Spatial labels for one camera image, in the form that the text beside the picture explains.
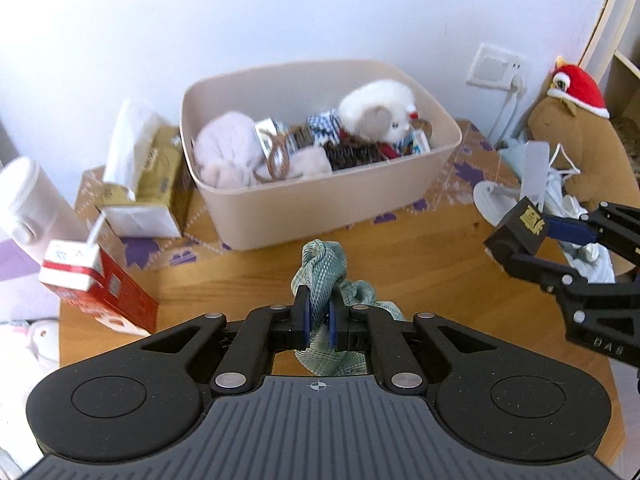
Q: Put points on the green woven cloth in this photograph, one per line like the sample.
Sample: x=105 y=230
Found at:
x=320 y=265

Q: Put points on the white fluffy plush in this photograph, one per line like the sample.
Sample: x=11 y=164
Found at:
x=370 y=100

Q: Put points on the tan hair claw clip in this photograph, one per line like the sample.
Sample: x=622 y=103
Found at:
x=299 y=137

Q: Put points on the red milk carton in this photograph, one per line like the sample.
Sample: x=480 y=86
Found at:
x=115 y=290

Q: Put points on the white phone stand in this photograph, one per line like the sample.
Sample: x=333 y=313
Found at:
x=500 y=200

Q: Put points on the blue plaid cloth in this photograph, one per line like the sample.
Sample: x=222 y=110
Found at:
x=322 y=125

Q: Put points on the dark brown fabric hair clip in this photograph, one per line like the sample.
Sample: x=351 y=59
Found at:
x=350 y=155

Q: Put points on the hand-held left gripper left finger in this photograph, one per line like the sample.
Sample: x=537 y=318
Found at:
x=305 y=320

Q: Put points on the white wall plug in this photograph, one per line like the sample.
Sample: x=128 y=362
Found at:
x=517 y=85

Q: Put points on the pink fluffy sock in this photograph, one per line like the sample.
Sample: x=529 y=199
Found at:
x=310 y=160
x=225 y=150

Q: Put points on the white thermos bottle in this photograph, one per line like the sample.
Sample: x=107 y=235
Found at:
x=25 y=195

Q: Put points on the white wall switch outlet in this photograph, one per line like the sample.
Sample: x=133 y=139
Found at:
x=495 y=67

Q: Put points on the clear plastic packet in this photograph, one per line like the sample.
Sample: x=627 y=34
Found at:
x=421 y=141

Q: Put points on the brown capybara plush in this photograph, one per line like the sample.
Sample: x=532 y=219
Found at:
x=595 y=160

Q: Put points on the long dark box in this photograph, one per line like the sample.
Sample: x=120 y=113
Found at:
x=520 y=230

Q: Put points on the wooden desk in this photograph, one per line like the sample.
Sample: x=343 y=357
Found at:
x=440 y=260

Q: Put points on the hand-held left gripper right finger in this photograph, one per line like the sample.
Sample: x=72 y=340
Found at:
x=332 y=325

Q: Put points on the beige storage bin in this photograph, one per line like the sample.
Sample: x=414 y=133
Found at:
x=310 y=210

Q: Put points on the gold tissue box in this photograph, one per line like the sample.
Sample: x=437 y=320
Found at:
x=160 y=170

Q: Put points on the small plush toy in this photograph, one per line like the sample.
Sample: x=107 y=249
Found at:
x=40 y=340

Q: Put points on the small printed packet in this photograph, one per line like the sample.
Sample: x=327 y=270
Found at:
x=272 y=135

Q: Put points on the red santa hat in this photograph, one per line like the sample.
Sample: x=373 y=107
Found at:
x=580 y=85

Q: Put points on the light wooden shelf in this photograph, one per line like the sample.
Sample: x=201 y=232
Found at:
x=620 y=35

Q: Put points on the floral table mat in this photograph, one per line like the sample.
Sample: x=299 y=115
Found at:
x=460 y=180

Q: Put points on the white bunny doll red legs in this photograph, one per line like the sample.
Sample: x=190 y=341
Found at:
x=386 y=149

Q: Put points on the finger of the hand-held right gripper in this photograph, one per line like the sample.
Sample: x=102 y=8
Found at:
x=570 y=229
x=530 y=265

